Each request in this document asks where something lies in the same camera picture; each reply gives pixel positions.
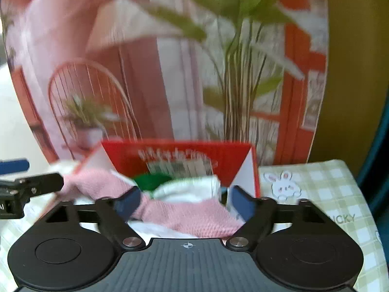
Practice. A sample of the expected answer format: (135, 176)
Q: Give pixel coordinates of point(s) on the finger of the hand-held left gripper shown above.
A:
(13, 165)
(39, 184)

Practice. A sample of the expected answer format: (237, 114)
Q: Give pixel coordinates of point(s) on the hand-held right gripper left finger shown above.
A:
(127, 203)

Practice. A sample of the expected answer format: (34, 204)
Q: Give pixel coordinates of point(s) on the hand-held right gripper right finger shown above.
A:
(241, 203)

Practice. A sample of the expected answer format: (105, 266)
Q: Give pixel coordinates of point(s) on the green cloth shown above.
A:
(150, 182)

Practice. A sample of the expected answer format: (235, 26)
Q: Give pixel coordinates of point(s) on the pink ribbed cloth bundle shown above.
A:
(197, 219)

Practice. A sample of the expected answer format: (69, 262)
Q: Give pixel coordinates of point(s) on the white thin cloth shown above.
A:
(194, 188)

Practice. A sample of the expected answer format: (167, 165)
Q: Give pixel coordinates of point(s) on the red strawberry print cardboard box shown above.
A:
(231, 155)

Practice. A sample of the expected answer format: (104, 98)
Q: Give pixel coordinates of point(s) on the checked bunny print tablecloth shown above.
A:
(319, 182)

